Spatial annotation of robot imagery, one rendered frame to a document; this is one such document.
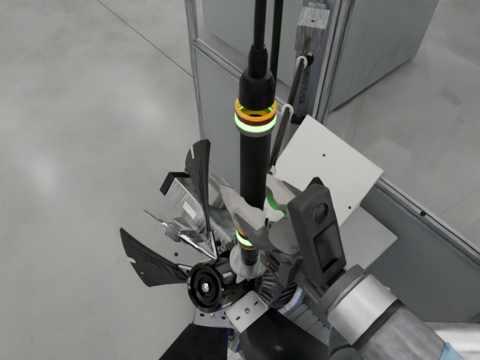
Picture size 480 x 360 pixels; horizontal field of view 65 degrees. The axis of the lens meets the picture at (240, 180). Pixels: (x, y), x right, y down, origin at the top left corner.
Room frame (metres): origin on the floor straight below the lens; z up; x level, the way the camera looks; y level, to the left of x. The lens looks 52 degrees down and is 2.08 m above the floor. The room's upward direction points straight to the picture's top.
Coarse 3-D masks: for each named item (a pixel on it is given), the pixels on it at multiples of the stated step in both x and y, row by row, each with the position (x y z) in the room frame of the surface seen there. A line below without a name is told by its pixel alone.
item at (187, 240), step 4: (148, 212) 0.66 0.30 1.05; (152, 216) 0.64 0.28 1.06; (156, 220) 0.63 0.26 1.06; (160, 220) 0.62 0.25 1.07; (164, 224) 0.60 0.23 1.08; (180, 236) 0.55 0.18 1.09; (184, 236) 0.55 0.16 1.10; (188, 236) 0.55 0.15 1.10; (184, 240) 0.54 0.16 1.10; (188, 240) 0.53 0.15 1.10; (192, 240) 0.53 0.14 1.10; (188, 244) 0.52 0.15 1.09; (192, 244) 0.52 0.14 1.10; (196, 244) 0.52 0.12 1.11; (196, 248) 0.51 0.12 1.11; (200, 248) 0.50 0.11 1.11; (200, 252) 0.49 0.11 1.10; (204, 252) 0.49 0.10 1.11; (208, 252) 0.49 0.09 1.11; (208, 256) 0.48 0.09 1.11; (212, 256) 0.47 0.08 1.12
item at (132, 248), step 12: (120, 228) 0.55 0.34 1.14; (132, 240) 0.51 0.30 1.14; (132, 252) 0.50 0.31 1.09; (144, 252) 0.48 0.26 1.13; (132, 264) 0.50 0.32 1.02; (144, 264) 0.47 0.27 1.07; (156, 264) 0.45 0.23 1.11; (168, 264) 0.44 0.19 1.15; (144, 276) 0.47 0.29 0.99; (156, 276) 0.45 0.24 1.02; (168, 276) 0.44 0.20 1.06; (180, 276) 0.42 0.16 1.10
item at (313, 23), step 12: (312, 12) 0.92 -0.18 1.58; (324, 12) 0.92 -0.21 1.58; (300, 24) 0.86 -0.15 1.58; (312, 24) 0.86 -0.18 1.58; (324, 24) 0.86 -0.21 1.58; (300, 36) 0.86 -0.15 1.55; (312, 36) 0.85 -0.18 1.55; (324, 36) 0.89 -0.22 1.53; (300, 48) 0.86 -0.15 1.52; (312, 48) 0.85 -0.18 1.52
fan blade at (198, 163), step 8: (200, 144) 0.63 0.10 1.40; (208, 144) 0.61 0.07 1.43; (200, 152) 0.62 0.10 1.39; (208, 152) 0.59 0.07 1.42; (192, 160) 0.65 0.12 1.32; (200, 160) 0.60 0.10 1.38; (208, 160) 0.58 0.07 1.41; (192, 168) 0.64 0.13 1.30; (200, 168) 0.59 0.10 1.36; (208, 168) 0.56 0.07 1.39; (192, 176) 0.64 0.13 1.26; (200, 176) 0.58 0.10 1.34; (208, 176) 0.55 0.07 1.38; (200, 184) 0.57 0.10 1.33; (208, 184) 0.54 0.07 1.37; (200, 192) 0.55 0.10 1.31; (208, 192) 0.52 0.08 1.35; (200, 200) 0.55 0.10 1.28; (208, 200) 0.51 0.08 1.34; (208, 208) 0.50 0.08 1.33; (208, 216) 0.48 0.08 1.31; (208, 224) 0.47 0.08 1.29
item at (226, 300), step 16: (224, 256) 0.45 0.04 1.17; (192, 272) 0.38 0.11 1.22; (208, 272) 0.37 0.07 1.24; (224, 272) 0.37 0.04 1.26; (192, 288) 0.35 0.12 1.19; (224, 288) 0.33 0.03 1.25; (240, 288) 0.35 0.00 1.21; (256, 288) 0.36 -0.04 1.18; (208, 304) 0.31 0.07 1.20; (224, 304) 0.30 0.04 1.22
